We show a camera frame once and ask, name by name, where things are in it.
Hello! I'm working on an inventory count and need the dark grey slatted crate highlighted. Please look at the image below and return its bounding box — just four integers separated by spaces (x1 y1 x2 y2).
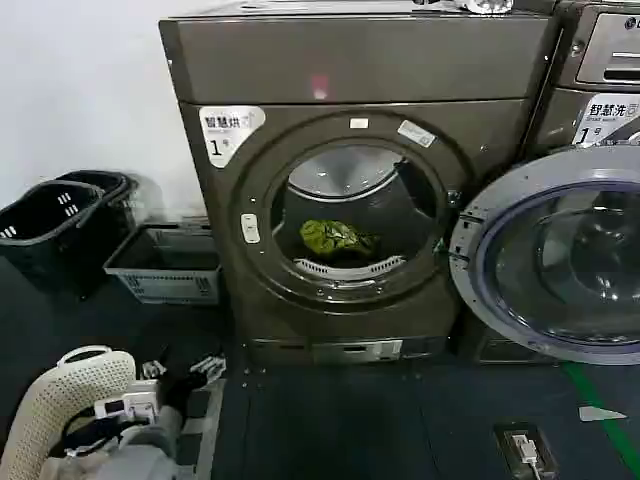
172 377 227 480

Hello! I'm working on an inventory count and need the large black plastic basket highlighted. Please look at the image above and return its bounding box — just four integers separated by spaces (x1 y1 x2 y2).
0 180 107 301

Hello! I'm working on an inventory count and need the white perforated laundry basket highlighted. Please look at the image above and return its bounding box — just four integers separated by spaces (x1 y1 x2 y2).
0 344 139 480

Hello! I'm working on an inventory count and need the white arrow floor sticker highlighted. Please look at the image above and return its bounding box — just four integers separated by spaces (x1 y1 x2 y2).
578 405 628 423

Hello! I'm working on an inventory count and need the small black plastic basket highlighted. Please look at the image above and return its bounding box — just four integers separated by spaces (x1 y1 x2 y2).
54 169 141 237

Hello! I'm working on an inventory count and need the grey washing machine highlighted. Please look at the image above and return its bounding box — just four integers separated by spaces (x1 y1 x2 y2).
528 0 640 365

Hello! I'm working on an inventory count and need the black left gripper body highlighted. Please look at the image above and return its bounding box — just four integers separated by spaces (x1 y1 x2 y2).
158 371 209 410

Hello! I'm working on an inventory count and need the black floor socket box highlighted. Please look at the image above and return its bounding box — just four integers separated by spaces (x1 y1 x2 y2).
493 421 559 480

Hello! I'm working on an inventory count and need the grey plastic crate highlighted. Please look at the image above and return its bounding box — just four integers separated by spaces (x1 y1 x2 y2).
103 223 223 306

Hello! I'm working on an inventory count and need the round glass dryer door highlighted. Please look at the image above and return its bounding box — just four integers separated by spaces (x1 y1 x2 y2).
447 148 640 358

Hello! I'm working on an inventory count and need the crumpled silver object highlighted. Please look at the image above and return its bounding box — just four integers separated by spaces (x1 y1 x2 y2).
451 0 515 14

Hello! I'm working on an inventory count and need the green crumpled garment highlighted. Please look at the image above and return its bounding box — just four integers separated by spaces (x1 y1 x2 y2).
299 218 382 261

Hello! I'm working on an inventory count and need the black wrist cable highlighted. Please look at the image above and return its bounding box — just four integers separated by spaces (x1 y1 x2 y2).
60 405 154 457

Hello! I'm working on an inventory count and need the grey dryer with round opening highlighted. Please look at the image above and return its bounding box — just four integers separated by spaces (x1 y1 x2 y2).
158 14 559 367

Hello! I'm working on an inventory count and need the green floor tape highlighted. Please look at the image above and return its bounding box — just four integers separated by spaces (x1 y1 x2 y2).
558 361 640 480

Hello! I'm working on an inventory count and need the white plug with cable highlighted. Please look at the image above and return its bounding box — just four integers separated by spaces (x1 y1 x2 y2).
509 433 547 480

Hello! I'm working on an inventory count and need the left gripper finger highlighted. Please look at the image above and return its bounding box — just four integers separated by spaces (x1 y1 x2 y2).
141 347 172 382
188 355 227 377

